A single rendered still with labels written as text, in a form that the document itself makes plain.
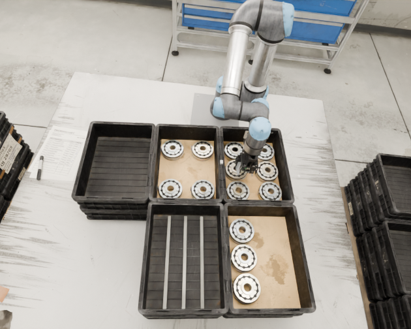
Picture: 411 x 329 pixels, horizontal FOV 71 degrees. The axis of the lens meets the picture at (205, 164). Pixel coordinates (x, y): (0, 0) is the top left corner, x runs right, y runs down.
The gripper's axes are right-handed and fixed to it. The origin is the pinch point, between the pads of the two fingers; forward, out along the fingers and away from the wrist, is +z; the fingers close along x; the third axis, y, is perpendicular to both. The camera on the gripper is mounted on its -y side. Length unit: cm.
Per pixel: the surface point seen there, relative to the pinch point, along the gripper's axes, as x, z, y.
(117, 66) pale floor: -106, 86, -164
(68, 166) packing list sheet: -86, 15, -4
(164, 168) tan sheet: -36.5, 2.5, 0.6
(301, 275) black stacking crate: 20, -4, 46
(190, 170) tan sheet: -24.3, 2.5, 1.0
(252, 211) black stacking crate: 2.6, -1.9, 21.6
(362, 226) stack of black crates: 90, 59, 1
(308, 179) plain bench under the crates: 38.0, 15.8, -6.2
